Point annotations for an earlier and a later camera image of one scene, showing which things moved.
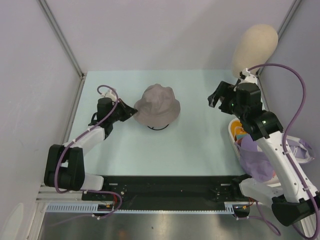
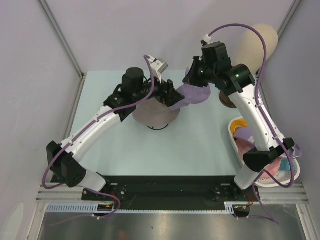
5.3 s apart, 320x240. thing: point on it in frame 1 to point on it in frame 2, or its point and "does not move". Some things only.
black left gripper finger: (124, 111) to (174, 95)
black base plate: (169, 189) does not move
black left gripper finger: (127, 117) to (174, 101)
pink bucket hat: (274, 180) to (245, 145)
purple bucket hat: (255, 162) to (192, 94)
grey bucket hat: (158, 107) does not move
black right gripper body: (229, 105) to (205, 75)
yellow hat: (236, 128) does not move
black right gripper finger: (213, 99) to (192, 76)
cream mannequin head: (256, 46) does not move
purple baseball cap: (302, 151) to (247, 132)
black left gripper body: (113, 116) to (158, 92)
